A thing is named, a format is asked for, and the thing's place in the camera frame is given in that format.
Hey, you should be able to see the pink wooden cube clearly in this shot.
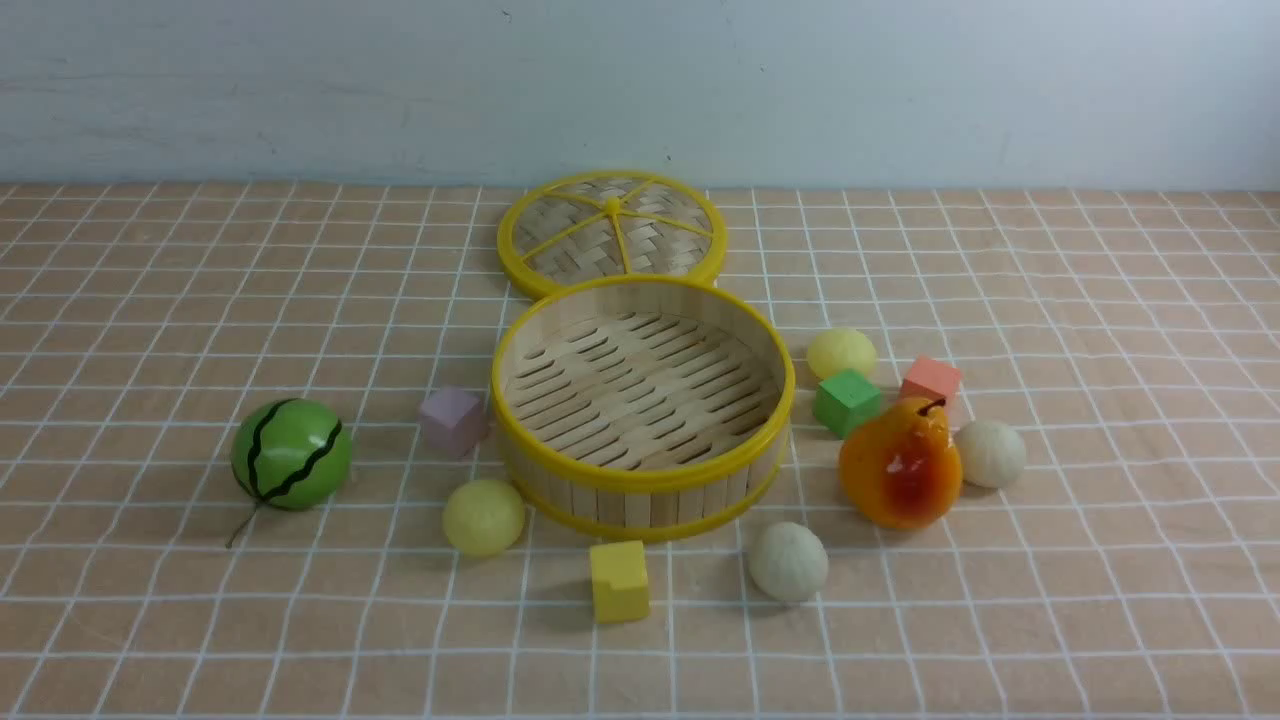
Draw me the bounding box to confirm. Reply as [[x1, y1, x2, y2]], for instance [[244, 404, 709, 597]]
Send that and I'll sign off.
[[419, 386, 490, 460]]

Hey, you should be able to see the woven bamboo steamer lid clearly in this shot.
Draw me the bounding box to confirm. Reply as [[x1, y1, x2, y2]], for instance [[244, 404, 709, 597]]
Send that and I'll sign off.
[[495, 170, 728, 299]]

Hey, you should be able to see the yellow bun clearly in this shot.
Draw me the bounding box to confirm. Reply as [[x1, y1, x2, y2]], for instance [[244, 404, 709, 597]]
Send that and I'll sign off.
[[442, 478, 526, 557], [806, 327, 878, 380]]

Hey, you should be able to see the yellow wooden cube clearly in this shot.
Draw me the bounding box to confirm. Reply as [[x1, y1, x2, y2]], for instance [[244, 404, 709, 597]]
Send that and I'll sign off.
[[589, 539, 652, 624]]

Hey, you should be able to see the checkered orange tablecloth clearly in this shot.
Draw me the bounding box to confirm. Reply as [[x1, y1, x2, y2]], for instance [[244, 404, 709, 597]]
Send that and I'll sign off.
[[1, 182, 1279, 719]]

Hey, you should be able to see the bamboo steamer tray yellow rim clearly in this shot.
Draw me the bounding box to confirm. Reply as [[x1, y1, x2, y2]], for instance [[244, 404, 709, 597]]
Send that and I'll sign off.
[[490, 275, 797, 543]]

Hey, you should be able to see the white bun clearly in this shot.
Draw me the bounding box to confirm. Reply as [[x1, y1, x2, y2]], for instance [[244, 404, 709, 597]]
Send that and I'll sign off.
[[954, 420, 1027, 489], [746, 521, 829, 603]]

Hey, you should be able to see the white bun front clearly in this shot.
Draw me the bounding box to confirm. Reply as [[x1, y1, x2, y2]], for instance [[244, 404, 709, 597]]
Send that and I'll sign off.
[[746, 521, 829, 603]]

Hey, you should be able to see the green toy watermelon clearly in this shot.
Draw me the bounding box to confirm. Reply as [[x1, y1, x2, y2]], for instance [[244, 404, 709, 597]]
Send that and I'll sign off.
[[225, 397, 352, 548]]

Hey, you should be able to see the green wooden cube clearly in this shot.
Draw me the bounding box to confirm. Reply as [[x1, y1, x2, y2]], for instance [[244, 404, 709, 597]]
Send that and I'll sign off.
[[812, 369, 882, 439]]

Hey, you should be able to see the orange toy pear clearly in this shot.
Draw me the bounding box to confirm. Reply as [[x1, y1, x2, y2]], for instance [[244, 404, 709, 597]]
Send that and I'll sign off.
[[837, 397, 963, 532]]

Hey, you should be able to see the orange wooden cube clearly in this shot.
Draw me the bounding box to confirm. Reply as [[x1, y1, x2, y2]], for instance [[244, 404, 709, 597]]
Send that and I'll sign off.
[[899, 355, 963, 404]]

